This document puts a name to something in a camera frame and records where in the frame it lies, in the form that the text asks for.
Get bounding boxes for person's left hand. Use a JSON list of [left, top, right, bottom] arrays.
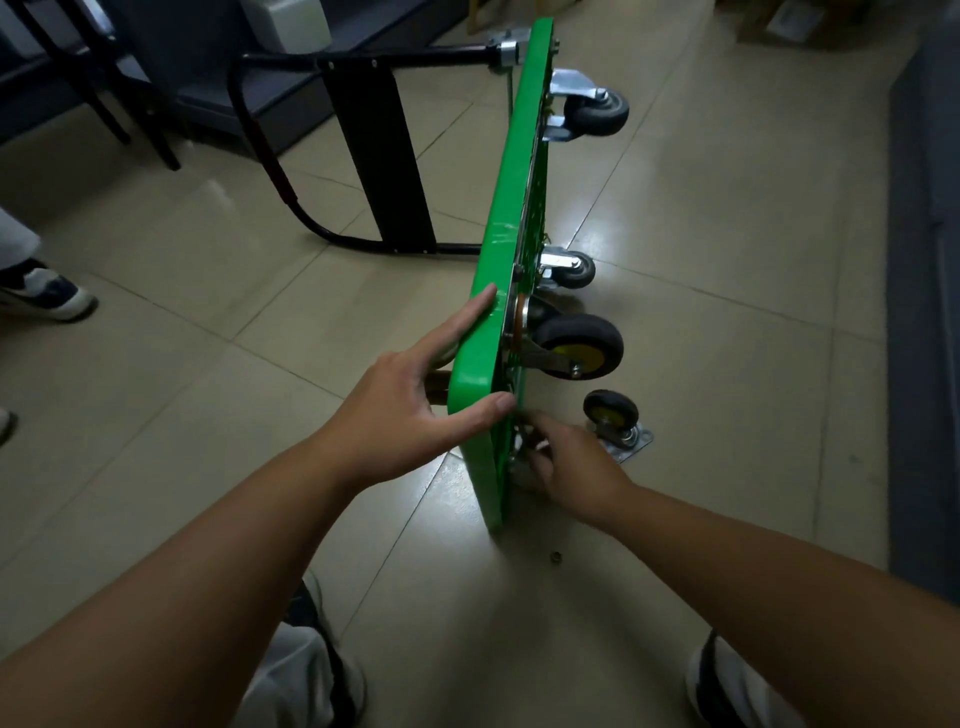
[[318, 283, 519, 493]]

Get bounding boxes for person's right hand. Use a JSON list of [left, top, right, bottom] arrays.
[[517, 408, 639, 530]]

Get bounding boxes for green platform trolley deck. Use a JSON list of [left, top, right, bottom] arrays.
[[227, 17, 560, 532]]

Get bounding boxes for person's right forearm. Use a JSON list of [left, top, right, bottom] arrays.
[[599, 483, 960, 728]]

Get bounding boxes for person's left forearm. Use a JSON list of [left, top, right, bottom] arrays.
[[0, 434, 361, 728]]

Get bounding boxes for person's dark shoe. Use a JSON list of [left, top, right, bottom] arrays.
[[684, 629, 751, 728], [284, 571, 369, 725]]

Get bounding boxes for person's light trousers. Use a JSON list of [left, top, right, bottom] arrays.
[[232, 622, 811, 728]]

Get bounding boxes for white box on shelf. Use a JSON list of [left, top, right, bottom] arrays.
[[239, 0, 333, 55]]

